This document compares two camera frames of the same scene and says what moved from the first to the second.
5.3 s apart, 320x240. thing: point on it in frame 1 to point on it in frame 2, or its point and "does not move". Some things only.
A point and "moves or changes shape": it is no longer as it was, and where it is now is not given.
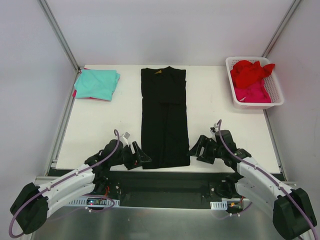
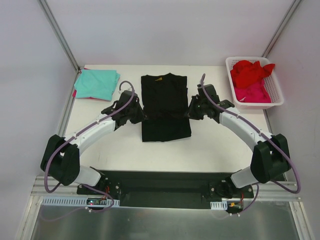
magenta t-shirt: (254, 93) does not move
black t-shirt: (164, 116) moves or changes shape
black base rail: (173, 187) does not move
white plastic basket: (272, 87) does not move
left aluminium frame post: (60, 35) does not move
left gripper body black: (132, 155) to (136, 113)
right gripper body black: (208, 150) to (194, 110)
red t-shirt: (246, 74) does not move
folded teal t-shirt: (98, 84) does not move
